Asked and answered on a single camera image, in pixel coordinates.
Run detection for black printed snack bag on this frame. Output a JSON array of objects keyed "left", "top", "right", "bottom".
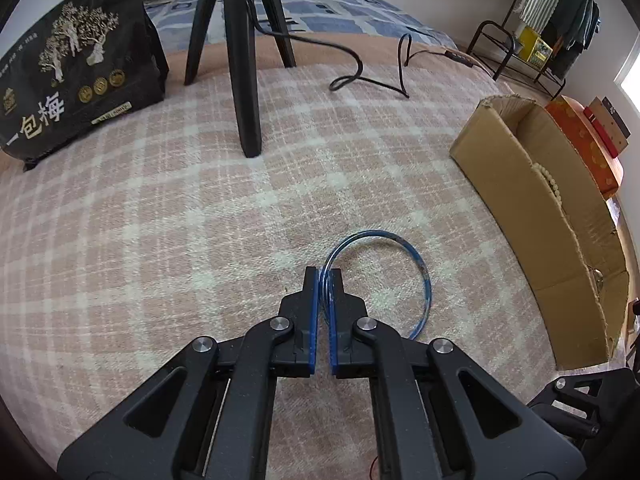
[{"left": 1, "top": 0, "right": 169, "bottom": 170}]

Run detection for stacked gift boxes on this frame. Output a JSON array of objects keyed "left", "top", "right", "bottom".
[{"left": 584, "top": 98, "right": 630, "bottom": 158}]

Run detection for black ring light cable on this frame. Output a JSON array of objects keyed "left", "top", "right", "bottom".
[{"left": 240, "top": 0, "right": 507, "bottom": 100}]

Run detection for blue patterned mattress sheet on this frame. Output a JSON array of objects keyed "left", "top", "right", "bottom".
[{"left": 143, "top": 0, "right": 457, "bottom": 52}]

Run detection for black inline cable remote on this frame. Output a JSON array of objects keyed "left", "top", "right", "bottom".
[{"left": 444, "top": 50, "right": 474, "bottom": 67}]

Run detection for orange floral cloth table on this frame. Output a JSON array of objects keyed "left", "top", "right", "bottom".
[{"left": 546, "top": 96, "right": 624, "bottom": 200}]

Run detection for open cardboard box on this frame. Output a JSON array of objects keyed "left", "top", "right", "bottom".
[{"left": 450, "top": 96, "right": 629, "bottom": 370}]

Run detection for black clothes rack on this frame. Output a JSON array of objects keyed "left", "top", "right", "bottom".
[{"left": 465, "top": 0, "right": 591, "bottom": 101}]

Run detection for dark hanging clothes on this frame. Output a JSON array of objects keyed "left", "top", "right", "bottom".
[{"left": 549, "top": 0, "right": 601, "bottom": 79}]

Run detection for black blue bangle ring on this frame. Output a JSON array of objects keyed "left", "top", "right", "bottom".
[{"left": 318, "top": 228, "right": 433, "bottom": 340}]

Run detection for window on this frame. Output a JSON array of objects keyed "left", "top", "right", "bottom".
[{"left": 615, "top": 36, "right": 640, "bottom": 110}]

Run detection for yellow crate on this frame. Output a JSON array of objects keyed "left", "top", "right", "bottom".
[{"left": 518, "top": 26, "right": 553, "bottom": 70}]

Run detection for black tripod stand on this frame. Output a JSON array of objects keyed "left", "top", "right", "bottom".
[{"left": 184, "top": 0, "right": 288, "bottom": 158}]

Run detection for pink plaid blanket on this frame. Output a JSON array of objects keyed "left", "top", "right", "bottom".
[{"left": 1, "top": 54, "right": 556, "bottom": 464}]

